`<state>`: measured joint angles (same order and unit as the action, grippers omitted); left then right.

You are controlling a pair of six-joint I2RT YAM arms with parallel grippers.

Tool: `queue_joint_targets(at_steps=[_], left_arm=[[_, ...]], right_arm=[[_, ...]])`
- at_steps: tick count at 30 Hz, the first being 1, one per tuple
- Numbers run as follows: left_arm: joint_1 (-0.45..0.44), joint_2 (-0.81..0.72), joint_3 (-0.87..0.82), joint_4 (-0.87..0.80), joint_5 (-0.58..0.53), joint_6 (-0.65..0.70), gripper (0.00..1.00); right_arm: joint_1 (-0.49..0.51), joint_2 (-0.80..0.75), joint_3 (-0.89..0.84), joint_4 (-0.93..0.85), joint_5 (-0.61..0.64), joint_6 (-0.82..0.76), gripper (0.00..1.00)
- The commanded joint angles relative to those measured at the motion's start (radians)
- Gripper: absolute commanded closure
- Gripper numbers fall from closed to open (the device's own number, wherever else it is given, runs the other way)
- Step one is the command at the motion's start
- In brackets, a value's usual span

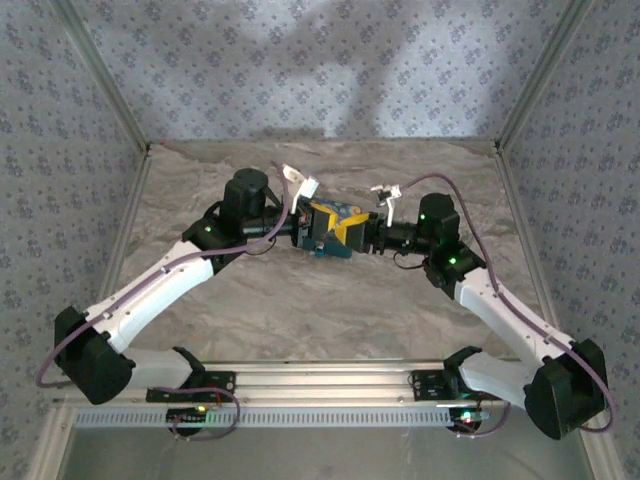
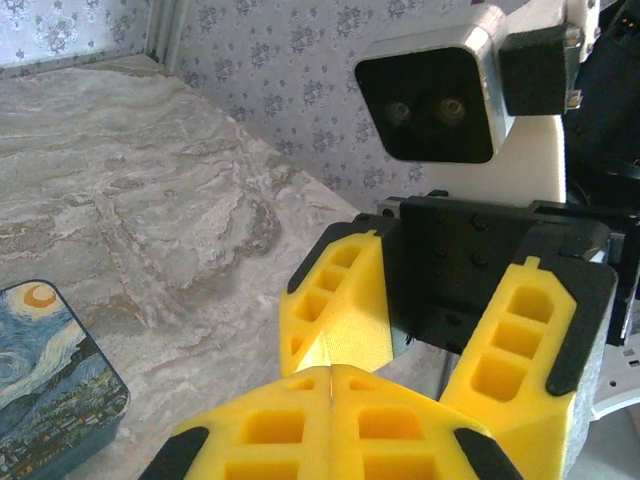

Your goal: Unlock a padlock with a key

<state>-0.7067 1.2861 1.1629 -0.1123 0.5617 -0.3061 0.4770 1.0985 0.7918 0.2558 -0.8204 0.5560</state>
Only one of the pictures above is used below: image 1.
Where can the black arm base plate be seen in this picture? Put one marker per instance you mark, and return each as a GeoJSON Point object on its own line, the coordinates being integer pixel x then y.
{"type": "Point", "coordinates": [425, 385]}
{"type": "Point", "coordinates": [220, 382]}

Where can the aluminium table side rail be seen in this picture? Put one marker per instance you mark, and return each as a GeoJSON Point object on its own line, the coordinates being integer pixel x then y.
{"type": "Point", "coordinates": [525, 225]}

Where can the blue painting print box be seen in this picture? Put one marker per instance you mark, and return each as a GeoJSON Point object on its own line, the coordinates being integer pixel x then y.
{"type": "Point", "coordinates": [340, 206]}

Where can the controller board with green light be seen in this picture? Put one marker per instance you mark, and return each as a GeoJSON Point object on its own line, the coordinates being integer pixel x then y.
{"type": "Point", "coordinates": [190, 414]}
{"type": "Point", "coordinates": [467, 419]}

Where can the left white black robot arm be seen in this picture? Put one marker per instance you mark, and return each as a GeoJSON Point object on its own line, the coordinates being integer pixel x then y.
{"type": "Point", "coordinates": [150, 290]}

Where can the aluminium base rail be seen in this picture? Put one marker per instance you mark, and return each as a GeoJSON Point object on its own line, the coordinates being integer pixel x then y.
{"type": "Point", "coordinates": [320, 380]}

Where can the aluminium frame post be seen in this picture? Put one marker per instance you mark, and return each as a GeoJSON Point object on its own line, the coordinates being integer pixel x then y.
{"type": "Point", "coordinates": [545, 70]}
{"type": "Point", "coordinates": [100, 75]}

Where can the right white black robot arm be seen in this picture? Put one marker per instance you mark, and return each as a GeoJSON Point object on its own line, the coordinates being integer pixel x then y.
{"type": "Point", "coordinates": [500, 310]}

